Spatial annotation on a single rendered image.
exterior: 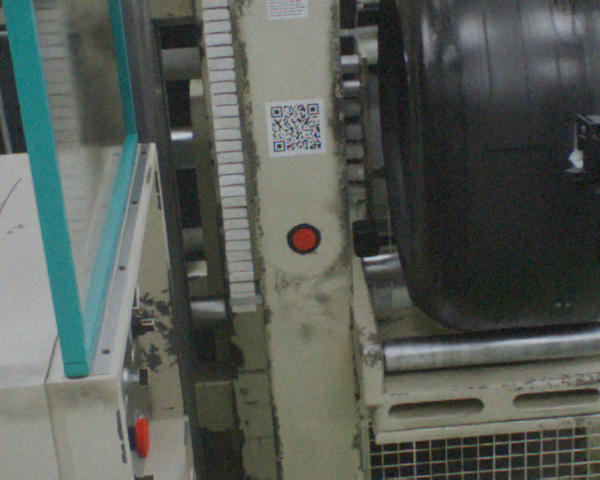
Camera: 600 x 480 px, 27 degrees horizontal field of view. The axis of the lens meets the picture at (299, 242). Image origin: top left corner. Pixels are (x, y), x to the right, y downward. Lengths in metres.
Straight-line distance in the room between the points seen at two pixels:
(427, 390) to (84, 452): 0.78
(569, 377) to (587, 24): 0.50
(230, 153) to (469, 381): 0.45
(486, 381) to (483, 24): 0.51
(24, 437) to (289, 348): 0.80
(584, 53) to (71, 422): 0.77
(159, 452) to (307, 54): 0.53
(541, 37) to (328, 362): 0.57
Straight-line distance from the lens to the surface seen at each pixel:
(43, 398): 0.97
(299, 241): 1.66
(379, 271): 1.92
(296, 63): 1.58
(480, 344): 1.69
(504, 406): 1.71
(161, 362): 1.55
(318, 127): 1.61
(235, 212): 1.66
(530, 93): 1.44
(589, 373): 1.73
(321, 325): 1.72
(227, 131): 1.62
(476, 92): 1.44
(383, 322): 1.98
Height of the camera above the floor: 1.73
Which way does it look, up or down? 24 degrees down
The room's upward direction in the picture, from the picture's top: 4 degrees counter-clockwise
